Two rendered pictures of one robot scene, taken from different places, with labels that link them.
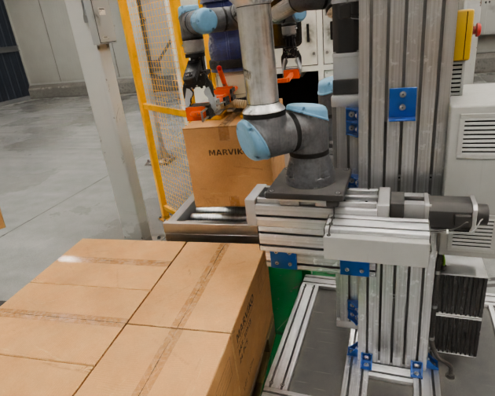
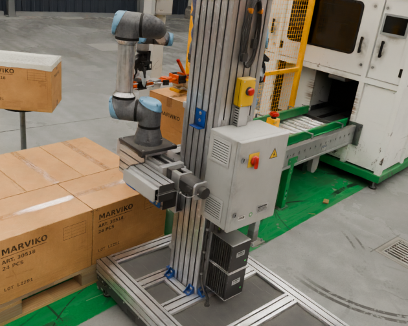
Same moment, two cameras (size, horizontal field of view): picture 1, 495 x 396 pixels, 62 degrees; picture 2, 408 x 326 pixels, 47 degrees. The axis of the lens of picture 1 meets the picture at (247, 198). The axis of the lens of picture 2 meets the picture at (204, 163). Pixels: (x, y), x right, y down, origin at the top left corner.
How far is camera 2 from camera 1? 172 cm
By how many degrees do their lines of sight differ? 23
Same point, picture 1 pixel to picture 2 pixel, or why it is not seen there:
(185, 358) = (62, 207)
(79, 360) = (24, 187)
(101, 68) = not seen: hidden behind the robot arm
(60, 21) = not seen: outside the picture
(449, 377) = (204, 304)
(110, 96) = (153, 50)
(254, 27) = (120, 54)
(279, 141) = (122, 112)
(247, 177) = (175, 136)
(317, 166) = (144, 133)
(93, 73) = not seen: hidden behind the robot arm
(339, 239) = (127, 171)
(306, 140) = (138, 117)
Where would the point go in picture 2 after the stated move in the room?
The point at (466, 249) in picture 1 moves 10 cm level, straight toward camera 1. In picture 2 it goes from (209, 216) to (192, 219)
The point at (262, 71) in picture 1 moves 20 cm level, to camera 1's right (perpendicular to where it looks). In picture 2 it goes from (120, 76) to (154, 84)
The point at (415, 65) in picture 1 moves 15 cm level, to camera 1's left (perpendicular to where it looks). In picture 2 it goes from (206, 99) to (180, 92)
